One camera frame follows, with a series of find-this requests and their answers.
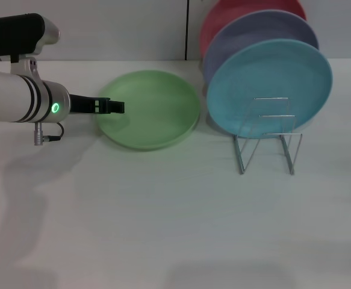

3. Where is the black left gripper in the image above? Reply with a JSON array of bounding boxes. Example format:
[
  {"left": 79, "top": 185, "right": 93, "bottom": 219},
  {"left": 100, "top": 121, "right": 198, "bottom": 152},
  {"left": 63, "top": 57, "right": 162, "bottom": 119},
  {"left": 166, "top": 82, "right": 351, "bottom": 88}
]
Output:
[{"left": 69, "top": 94, "right": 125, "bottom": 115}]

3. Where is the green plate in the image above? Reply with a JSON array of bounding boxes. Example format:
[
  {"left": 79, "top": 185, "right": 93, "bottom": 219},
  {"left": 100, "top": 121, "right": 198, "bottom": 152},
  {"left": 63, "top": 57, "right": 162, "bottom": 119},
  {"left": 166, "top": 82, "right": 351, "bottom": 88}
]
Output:
[{"left": 96, "top": 69, "right": 202, "bottom": 152}]

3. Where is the red plate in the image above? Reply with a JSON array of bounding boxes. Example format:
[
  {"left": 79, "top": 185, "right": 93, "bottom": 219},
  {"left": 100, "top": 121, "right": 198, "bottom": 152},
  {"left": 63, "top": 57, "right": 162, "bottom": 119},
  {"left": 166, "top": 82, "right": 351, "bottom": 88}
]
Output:
[{"left": 199, "top": 0, "right": 308, "bottom": 60}]

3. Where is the purple plate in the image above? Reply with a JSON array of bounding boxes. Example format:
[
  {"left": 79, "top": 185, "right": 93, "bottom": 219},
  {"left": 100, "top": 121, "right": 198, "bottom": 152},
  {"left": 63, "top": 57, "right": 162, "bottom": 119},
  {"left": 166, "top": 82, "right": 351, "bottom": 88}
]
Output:
[{"left": 202, "top": 9, "right": 320, "bottom": 89}]

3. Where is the light blue plate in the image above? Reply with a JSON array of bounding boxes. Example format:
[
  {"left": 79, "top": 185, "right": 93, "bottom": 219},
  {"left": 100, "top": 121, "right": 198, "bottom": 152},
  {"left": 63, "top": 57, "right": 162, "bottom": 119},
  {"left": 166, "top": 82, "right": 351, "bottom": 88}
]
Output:
[{"left": 205, "top": 38, "right": 334, "bottom": 140}]

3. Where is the grey left arm connector cable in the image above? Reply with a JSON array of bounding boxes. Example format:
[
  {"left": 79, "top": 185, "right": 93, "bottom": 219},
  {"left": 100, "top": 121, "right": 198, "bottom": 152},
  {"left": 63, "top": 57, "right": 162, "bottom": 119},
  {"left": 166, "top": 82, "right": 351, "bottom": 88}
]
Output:
[{"left": 33, "top": 121, "right": 65, "bottom": 147}]

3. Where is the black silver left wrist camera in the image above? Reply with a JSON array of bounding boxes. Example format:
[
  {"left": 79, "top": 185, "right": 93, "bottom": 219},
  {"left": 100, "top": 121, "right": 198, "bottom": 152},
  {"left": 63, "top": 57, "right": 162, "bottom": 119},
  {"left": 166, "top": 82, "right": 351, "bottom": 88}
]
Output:
[{"left": 0, "top": 13, "right": 61, "bottom": 80}]

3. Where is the silver wire plate rack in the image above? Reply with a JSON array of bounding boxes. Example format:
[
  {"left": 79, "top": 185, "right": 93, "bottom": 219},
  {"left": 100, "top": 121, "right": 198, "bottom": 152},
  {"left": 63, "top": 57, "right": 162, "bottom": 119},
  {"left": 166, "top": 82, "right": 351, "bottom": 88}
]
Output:
[{"left": 232, "top": 96, "right": 303, "bottom": 176}]

